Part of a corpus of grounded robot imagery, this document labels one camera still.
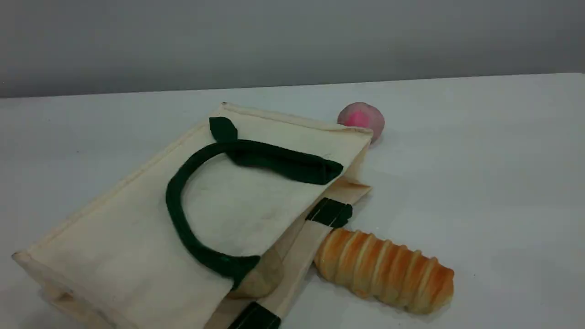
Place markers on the pink peach bun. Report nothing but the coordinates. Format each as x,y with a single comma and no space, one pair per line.
363,118

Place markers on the long striped bread roll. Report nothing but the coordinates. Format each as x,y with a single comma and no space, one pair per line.
388,272

